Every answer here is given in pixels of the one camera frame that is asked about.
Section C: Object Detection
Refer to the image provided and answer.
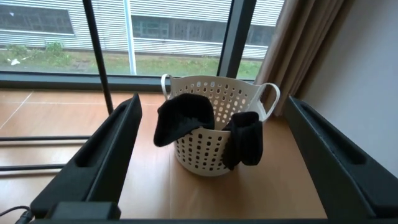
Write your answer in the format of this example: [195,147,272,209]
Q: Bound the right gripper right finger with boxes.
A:
[284,95,398,220]

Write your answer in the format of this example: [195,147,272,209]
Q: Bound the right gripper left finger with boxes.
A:
[30,92,143,220]

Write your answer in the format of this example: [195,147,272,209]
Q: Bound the black shorts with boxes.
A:
[153,92,264,171]

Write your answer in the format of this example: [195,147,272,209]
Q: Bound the black clothes rack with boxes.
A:
[0,0,115,172]

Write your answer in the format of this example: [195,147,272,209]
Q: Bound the white laundry basket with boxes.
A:
[160,73,281,177]

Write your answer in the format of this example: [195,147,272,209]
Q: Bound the beige curtain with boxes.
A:
[254,0,355,118]

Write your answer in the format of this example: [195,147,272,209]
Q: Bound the window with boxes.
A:
[0,0,285,93]

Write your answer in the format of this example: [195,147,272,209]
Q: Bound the black cable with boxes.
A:
[0,205,34,224]

